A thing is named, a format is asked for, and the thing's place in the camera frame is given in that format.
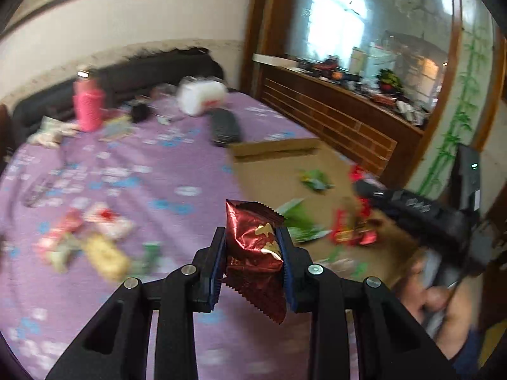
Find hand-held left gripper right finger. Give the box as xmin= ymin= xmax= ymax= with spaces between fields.
xmin=276 ymin=225 xmax=452 ymax=380

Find cream yellow biscuit packet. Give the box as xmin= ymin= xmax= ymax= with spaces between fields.
xmin=83 ymin=233 xmax=131 ymax=282

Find green bamboo wall decal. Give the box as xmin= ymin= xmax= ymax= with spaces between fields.
xmin=418 ymin=28 xmax=492 ymax=196

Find small notebook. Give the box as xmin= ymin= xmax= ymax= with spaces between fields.
xmin=99 ymin=121 xmax=133 ymax=143

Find red packet black yellow label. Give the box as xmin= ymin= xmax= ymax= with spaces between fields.
xmin=332 ymin=206 xmax=357 ymax=246

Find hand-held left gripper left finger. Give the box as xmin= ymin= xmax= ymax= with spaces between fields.
xmin=45 ymin=226 xmax=227 ymax=380

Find small green yellow packet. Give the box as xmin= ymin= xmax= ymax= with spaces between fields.
xmin=297 ymin=169 xmax=335 ymax=194

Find bright red long packet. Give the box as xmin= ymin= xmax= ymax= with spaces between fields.
xmin=352 ymin=202 xmax=379 ymax=248

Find white plastic jar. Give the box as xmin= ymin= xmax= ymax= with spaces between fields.
xmin=176 ymin=76 xmax=228 ymax=117

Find green crinkly candy packet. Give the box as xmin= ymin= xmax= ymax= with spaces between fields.
xmin=132 ymin=241 xmax=165 ymax=276

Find large green pea packet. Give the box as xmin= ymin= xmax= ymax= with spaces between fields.
xmin=276 ymin=198 xmax=332 ymax=244

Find assorted items on ledge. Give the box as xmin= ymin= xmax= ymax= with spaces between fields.
xmin=297 ymin=57 xmax=432 ymax=123

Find dark red gold-print packet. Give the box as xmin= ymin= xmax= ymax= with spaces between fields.
xmin=222 ymin=199 xmax=286 ymax=326

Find white packet red print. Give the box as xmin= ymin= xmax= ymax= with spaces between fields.
xmin=81 ymin=202 xmax=135 ymax=240

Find small red square packet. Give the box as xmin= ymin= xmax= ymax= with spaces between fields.
xmin=53 ymin=209 xmax=82 ymax=234

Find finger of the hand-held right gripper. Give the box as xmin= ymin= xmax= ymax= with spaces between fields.
xmin=352 ymin=180 xmax=401 ymax=210

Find black eyeglasses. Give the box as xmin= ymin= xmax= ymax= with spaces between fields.
xmin=22 ymin=142 xmax=76 ymax=208

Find purple floral tablecloth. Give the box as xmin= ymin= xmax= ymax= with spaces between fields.
xmin=0 ymin=91 xmax=401 ymax=380

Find black cup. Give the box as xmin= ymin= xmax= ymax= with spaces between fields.
xmin=130 ymin=101 xmax=151 ymax=123

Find cardboard box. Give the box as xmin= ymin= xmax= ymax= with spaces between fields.
xmin=228 ymin=138 xmax=426 ymax=289

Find wooden partition cabinet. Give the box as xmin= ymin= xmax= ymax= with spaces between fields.
xmin=240 ymin=0 xmax=464 ymax=191

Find black glasses case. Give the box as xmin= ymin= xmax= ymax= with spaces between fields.
xmin=209 ymin=108 xmax=241 ymax=147

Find flat white box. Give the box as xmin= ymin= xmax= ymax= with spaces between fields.
xmin=252 ymin=53 xmax=302 ymax=68

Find bottle with pink knit sleeve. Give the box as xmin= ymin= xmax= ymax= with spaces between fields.
xmin=72 ymin=69 xmax=106 ymax=132

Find person's right hand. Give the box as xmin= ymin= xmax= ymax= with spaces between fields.
xmin=400 ymin=259 xmax=482 ymax=349

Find black sofa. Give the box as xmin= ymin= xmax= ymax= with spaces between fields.
xmin=10 ymin=47 xmax=224 ymax=127

